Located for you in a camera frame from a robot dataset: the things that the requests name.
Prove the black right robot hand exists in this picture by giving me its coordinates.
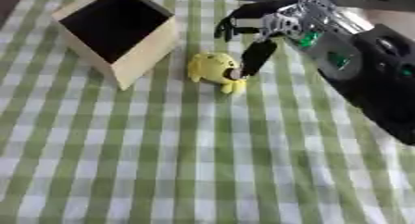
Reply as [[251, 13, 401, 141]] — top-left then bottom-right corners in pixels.
[[212, 0, 305, 78]]

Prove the tan cardboard box black inside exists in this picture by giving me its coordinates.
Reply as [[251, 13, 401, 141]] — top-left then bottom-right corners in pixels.
[[50, 0, 182, 91]]

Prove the yellow soft toy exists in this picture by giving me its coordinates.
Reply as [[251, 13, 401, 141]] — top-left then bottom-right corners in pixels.
[[186, 51, 250, 95]]

